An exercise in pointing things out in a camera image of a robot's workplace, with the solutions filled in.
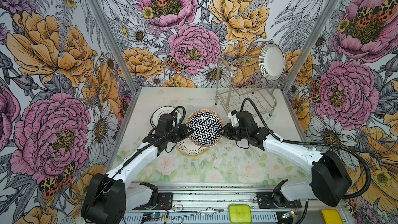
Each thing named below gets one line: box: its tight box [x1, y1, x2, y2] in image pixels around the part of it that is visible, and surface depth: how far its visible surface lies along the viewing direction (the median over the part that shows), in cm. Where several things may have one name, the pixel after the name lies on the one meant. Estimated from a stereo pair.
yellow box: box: [321, 208, 344, 224], surface depth 71 cm
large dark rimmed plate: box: [258, 43, 287, 82], surface depth 93 cm
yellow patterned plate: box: [176, 137, 209, 158], surface depth 91 cm
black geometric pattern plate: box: [186, 109, 225, 149], surface depth 85 cm
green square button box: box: [229, 204, 252, 224], surface depth 72 cm
